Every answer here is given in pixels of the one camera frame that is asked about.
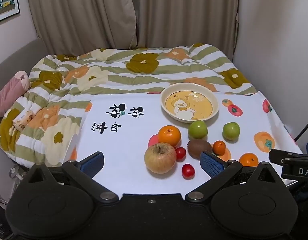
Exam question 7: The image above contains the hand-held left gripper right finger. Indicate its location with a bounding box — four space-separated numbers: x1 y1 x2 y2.
185 151 281 204

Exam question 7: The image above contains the white fruit-print cloth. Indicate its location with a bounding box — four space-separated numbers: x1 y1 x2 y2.
63 90 303 196

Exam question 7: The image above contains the grey upholstered headboard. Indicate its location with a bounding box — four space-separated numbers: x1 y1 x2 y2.
0 38 48 100

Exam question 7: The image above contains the cream bear-print bowl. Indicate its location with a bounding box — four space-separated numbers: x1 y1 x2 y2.
160 82 220 123

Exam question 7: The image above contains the tissue pack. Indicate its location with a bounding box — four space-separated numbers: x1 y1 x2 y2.
13 110 36 131

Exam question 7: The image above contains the beige curtain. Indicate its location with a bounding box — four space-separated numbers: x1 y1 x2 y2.
126 0 241 58
25 0 137 55

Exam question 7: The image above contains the green apple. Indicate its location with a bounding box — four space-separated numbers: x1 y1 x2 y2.
222 122 240 141
188 120 208 140

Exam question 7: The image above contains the large orange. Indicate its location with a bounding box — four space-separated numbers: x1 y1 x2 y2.
158 125 182 147

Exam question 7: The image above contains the small mandarin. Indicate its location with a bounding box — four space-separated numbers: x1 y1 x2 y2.
212 140 226 155

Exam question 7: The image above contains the black cable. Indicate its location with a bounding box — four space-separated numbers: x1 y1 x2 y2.
294 116 308 141

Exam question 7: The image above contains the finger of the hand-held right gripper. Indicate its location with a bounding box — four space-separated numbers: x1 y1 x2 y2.
269 149 308 164

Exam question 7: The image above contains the dark device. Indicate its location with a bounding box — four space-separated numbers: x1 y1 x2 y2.
0 202 12 240

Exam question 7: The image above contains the yellow-red apple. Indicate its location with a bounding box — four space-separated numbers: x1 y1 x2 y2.
144 142 177 174

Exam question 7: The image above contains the pink plush pillow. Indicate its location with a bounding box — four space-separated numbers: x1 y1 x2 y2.
0 71 30 118

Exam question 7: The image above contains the floral striped blanket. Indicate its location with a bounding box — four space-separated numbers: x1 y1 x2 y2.
0 43 258 167

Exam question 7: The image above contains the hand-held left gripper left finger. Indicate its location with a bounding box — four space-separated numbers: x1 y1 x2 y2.
26 151 119 204

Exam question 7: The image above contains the red cherry tomato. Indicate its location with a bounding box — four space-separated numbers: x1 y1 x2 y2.
175 147 187 162
181 164 195 180

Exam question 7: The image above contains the brown kiwi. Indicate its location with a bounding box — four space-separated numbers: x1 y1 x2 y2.
187 140 212 159

